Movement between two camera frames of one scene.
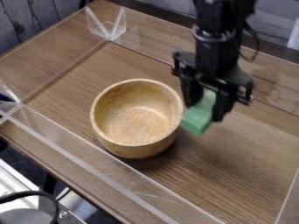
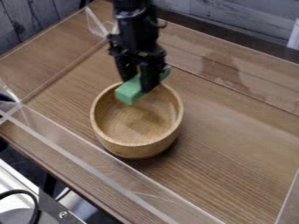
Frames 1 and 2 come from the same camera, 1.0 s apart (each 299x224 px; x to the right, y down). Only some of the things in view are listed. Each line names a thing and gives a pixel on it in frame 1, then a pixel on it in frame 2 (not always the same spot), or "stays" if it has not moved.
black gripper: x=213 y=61 -> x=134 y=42
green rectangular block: x=196 y=119 -> x=129 y=87
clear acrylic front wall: x=116 y=186 stays
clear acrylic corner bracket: x=109 y=30 stays
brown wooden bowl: x=134 y=115 stays
